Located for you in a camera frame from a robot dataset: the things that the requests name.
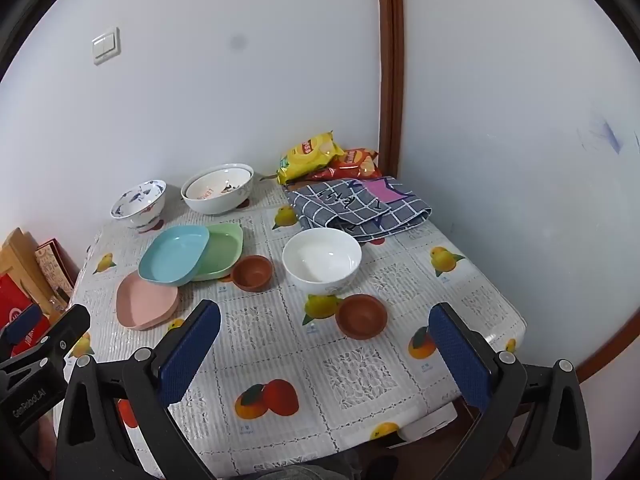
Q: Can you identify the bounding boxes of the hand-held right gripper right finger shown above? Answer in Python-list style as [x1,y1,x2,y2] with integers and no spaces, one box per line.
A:
[428,302,607,480]

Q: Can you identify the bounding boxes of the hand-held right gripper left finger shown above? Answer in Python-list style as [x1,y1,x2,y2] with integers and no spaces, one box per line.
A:
[54,300,222,480]

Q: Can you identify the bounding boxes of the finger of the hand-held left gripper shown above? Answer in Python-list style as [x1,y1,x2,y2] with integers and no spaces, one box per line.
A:
[0,303,45,357]
[0,304,92,377]

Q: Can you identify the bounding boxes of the small brown bowl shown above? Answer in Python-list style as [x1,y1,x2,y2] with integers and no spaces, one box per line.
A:
[231,255,275,292]
[335,294,389,341]

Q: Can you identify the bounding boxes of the plain white bowl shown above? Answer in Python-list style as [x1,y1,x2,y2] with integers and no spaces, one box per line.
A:
[282,228,362,297]

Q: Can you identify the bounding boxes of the red box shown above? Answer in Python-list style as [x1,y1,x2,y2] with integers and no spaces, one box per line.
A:
[0,272,53,358]

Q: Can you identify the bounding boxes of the patterned cardboard box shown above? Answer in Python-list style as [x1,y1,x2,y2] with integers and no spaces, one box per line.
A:
[35,239,81,307]

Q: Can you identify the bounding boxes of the pink plastic plate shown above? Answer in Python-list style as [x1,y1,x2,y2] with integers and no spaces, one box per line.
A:
[116,271,182,332]

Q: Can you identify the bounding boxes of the cardboard boxes beside table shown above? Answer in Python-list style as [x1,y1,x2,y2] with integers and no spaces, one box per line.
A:
[0,227,61,311]

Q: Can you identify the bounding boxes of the blue plastic plate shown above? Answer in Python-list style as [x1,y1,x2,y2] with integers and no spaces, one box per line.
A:
[138,225,211,287]

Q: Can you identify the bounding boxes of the green plastic plate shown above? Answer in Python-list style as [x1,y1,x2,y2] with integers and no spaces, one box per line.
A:
[190,223,244,282]

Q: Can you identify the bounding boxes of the fruit print tablecloth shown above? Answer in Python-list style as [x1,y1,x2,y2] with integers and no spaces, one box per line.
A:
[52,180,527,480]

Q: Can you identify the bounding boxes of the blue bird print bowl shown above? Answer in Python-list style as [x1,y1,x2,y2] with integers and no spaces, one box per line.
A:
[110,179,167,233]

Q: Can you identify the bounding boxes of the brown wooden baseboard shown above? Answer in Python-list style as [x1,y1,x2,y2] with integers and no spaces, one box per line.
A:
[575,317,640,386]

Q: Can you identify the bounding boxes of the large white bowl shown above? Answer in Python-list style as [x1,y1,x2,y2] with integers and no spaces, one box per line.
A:
[180,163,255,216]

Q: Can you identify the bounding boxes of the white bowl with rabbit print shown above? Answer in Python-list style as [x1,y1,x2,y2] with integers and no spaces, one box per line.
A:
[184,168,252,200]

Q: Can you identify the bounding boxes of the grey checked cloth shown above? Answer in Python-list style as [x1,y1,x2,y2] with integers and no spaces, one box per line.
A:
[285,176,432,243]

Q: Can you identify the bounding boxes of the red chips bag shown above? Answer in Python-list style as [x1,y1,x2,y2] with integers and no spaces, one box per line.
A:
[307,148,381,182]

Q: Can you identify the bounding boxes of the yellow chips bag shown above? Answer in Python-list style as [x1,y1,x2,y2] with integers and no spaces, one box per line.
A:
[277,131,346,186]

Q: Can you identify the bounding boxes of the white light switch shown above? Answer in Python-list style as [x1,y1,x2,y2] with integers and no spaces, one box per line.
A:
[91,27,122,66]

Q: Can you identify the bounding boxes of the brown wooden door frame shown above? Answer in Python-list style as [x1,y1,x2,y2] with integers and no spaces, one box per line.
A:
[376,0,405,186]

